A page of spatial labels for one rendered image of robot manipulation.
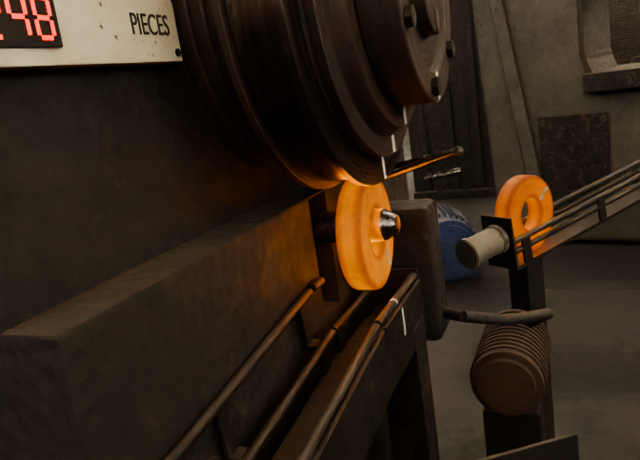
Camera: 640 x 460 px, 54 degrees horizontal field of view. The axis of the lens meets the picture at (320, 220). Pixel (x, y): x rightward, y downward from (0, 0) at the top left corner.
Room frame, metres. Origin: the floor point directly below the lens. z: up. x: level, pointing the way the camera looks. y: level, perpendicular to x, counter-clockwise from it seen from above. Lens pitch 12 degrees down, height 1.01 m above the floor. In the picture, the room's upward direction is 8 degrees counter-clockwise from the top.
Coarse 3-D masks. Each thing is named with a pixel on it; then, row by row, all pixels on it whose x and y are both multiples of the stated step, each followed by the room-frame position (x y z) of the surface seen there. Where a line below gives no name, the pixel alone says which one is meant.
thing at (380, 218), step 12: (312, 216) 0.85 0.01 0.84; (324, 216) 0.84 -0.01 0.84; (372, 216) 0.81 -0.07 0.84; (384, 216) 0.80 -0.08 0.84; (396, 216) 0.81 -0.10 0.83; (312, 228) 0.84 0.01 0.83; (324, 228) 0.83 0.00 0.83; (372, 228) 0.80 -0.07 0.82; (384, 228) 0.80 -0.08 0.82; (396, 228) 0.80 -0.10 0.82; (324, 240) 0.84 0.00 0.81; (372, 240) 0.81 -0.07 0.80; (384, 240) 0.81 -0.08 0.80
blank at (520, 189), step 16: (528, 176) 1.22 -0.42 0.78; (512, 192) 1.18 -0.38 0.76; (528, 192) 1.21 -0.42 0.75; (544, 192) 1.24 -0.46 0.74; (496, 208) 1.19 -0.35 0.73; (512, 208) 1.18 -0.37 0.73; (528, 208) 1.26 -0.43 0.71; (544, 208) 1.24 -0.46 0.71; (512, 224) 1.18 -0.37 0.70; (528, 224) 1.24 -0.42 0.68; (544, 240) 1.23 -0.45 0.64
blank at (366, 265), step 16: (352, 192) 0.79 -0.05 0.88; (368, 192) 0.80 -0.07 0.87; (384, 192) 0.87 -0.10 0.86; (336, 208) 0.78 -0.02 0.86; (352, 208) 0.77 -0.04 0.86; (368, 208) 0.80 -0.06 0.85; (384, 208) 0.86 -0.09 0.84; (336, 224) 0.77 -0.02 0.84; (352, 224) 0.76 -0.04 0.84; (368, 224) 0.79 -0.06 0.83; (336, 240) 0.77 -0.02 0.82; (352, 240) 0.76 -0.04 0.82; (368, 240) 0.78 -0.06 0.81; (352, 256) 0.76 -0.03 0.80; (368, 256) 0.77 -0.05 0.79; (384, 256) 0.84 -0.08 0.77; (352, 272) 0.77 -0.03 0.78; (368, 272) 0.77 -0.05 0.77; (384, 272) 0.83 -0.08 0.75; (368, 288) 0.79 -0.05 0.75
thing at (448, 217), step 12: (444, 204) 3.13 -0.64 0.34; (444, 216) 2.92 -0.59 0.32; (456, 216) 2.90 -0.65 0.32; (444, 228) 2.77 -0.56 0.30; (456, 228) 2.77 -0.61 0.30; (468, 228) 2.78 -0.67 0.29; (444, 240) 2.77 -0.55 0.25; (456, 240) 2.77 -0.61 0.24; (444, 252) 2.77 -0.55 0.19; (444, 264) 2.77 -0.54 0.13; (456, 264) 2.77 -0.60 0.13; (444, 276) 2.79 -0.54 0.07; (456, 276) 2.79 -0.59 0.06; (468, 276) 2.90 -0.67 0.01
